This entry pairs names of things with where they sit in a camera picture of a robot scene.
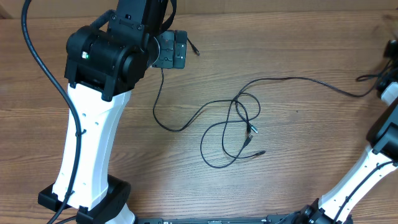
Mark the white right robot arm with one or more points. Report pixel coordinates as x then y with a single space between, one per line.
378 160

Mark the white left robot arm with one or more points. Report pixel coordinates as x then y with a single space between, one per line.
105 60

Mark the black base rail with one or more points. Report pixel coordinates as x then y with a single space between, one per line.
269 219

